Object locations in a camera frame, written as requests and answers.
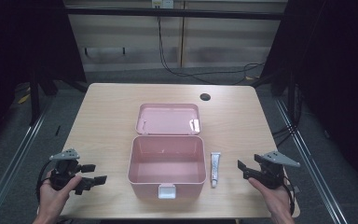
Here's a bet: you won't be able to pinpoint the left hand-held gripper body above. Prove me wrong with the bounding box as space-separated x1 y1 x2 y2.
48 147 85 191

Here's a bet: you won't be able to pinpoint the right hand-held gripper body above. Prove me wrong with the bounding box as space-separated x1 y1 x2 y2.
254 150 301 190

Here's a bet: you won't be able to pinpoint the white ointment tube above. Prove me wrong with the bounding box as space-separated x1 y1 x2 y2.
210 151 222 189

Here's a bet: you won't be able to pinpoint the pink plastic storage box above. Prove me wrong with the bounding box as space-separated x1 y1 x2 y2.
127 103 208 201

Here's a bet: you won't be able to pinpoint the person's right hand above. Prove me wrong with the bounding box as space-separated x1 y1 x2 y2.
247 176 294 224

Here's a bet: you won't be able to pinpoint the person's left hand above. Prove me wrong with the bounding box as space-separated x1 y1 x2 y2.
37 175 83 224

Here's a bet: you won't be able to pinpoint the black metal stand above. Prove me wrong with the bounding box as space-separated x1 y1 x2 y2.
250 72 282 90
28 70 41 127

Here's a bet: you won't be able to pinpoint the yellow floor tape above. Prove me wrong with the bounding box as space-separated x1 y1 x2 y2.
17 92 32 105

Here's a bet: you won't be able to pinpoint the dark curtain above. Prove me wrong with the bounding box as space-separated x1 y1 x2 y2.
0 0 88 157
260 0 358 194

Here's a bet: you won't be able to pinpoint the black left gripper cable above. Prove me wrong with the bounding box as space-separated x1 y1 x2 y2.
35 160 54 203

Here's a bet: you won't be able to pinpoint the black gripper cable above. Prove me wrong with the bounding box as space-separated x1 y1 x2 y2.
282 175 296 217
35 160 54 203

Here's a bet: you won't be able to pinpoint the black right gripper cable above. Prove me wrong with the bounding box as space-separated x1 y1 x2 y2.
282 175 296 217

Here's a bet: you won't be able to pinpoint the black floor cables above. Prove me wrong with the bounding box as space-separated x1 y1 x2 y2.
271 123 297 148

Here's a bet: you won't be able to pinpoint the metal floor rail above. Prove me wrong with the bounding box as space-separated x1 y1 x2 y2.
274 98 350 224
0 104 51 224

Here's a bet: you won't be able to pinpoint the long black wall cable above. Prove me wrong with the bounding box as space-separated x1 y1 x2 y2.
157 16 266 86

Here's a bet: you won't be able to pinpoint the black horizontal frame bar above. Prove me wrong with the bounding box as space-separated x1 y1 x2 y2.
64 7 288 21

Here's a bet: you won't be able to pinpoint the white wall socket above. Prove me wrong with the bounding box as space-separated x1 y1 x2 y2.
151 0 174 9

